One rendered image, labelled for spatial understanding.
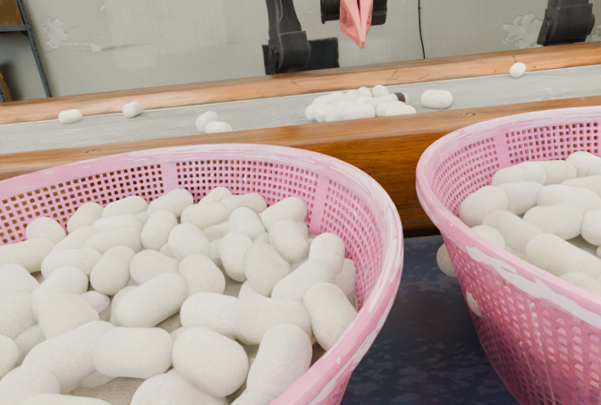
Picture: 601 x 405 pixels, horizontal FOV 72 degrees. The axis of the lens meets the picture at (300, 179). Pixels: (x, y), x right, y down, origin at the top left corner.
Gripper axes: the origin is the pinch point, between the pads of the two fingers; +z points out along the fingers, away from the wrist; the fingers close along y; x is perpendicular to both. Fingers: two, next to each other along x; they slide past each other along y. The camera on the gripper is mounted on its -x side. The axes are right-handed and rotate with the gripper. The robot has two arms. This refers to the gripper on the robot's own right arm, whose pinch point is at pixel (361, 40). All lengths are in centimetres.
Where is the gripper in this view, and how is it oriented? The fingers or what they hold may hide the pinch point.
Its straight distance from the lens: 62.4
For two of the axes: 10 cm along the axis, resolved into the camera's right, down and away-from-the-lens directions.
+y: 10.0, -0.9, -0.3
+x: 0.7, 4.8, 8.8
